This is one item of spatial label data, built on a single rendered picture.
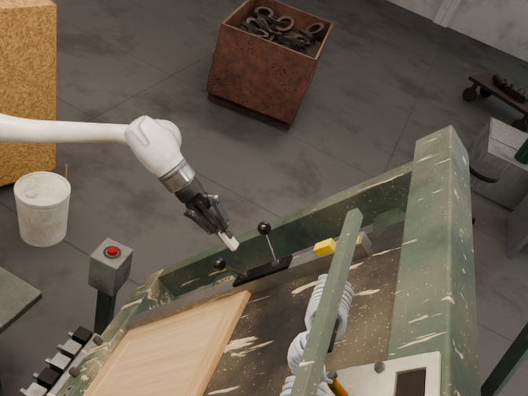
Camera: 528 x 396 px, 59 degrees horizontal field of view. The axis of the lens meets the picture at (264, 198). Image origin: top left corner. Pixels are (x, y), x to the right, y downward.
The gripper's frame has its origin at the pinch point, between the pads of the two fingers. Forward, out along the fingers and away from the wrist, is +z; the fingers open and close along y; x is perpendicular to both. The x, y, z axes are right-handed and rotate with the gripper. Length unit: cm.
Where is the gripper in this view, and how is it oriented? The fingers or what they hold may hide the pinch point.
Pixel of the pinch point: (229, 239)
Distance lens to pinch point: 135.9
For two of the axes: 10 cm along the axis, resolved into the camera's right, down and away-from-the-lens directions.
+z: 5.8, 7.6, 2.9
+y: -7.5, 3.6, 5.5
